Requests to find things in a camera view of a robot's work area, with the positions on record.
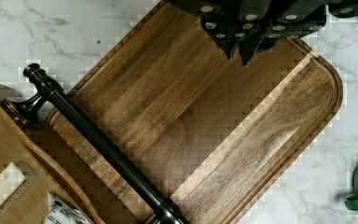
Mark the silver chip bag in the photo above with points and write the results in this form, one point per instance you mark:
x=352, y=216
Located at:
x=59, y=212

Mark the walnut wooden cutting board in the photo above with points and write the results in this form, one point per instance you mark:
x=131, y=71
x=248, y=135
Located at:
x=209, y=132

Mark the black drawer handle bar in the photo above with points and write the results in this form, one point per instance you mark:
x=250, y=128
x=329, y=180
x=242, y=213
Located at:
x=166, y=211

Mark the open wooden drawer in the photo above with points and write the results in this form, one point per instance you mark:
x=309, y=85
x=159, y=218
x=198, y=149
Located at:
x=27, y=202

